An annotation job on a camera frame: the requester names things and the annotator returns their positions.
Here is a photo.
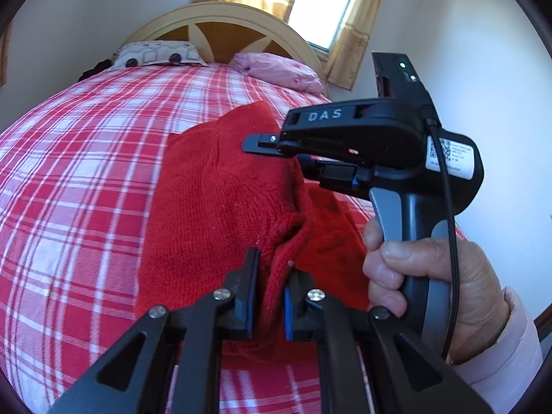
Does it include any red knitted sweater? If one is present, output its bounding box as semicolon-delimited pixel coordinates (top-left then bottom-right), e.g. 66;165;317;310
135;102;368;369

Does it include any pink sleeved right forearm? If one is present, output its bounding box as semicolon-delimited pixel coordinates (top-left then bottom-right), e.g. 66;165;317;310
454;287;543;413

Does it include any bedroom window behind headboard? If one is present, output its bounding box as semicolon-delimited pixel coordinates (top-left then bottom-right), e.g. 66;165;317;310
287;0;353;54

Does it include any person right hand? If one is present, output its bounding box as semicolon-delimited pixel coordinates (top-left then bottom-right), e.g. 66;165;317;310
361;218;511;366

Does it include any yellow curtain right panel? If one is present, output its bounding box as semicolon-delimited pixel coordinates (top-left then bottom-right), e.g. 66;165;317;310
324;0;382;91

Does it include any pink pillow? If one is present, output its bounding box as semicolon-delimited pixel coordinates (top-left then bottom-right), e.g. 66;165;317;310
229;52;326;95

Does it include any red white plaid bedsheet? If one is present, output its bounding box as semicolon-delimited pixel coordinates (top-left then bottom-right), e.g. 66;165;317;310
1;65;333;413

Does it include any cream wooden headboard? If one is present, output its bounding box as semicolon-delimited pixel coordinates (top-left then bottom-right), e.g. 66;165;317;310
125;2;323;78

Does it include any black item beside bed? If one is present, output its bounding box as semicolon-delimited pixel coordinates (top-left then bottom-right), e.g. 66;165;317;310
78;59;112;82

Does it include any white black patterned pillow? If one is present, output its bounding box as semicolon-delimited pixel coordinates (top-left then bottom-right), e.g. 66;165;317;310
111;40;207;69

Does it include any beige side window curtain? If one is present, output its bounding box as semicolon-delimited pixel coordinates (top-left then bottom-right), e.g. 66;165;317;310
0;24;11;86

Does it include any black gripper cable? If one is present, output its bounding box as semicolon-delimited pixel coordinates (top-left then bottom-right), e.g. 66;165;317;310
420;106;460;361

